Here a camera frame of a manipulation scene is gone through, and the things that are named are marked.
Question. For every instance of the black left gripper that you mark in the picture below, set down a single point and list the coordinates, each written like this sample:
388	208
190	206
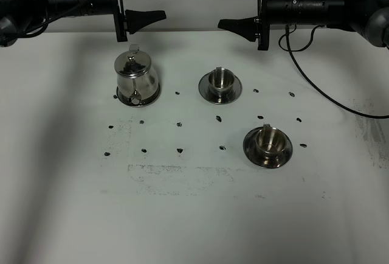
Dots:
135	20

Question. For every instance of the near steel teacup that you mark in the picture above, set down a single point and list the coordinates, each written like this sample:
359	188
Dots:
270	140

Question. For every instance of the stainless steel teapot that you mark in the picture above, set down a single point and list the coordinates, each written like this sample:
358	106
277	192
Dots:
136	77

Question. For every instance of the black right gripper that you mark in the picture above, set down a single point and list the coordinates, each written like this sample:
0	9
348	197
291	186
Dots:
248	27

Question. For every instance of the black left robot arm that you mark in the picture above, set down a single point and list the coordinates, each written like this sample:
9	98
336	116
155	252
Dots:
23	19

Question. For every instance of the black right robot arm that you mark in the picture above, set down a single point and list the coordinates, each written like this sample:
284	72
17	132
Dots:
368	18

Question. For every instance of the far steel saucer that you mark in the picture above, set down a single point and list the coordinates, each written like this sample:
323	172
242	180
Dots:
205	92

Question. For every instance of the near steel saucer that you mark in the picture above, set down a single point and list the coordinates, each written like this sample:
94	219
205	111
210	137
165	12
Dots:
261	159

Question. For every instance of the steel teacup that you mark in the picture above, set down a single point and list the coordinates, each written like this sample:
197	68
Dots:
221	81
270	140

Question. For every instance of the round steel teapot saucer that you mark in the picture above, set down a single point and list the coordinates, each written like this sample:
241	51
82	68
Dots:
148	101

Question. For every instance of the far steel teacup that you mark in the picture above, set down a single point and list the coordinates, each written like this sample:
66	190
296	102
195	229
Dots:
221	81

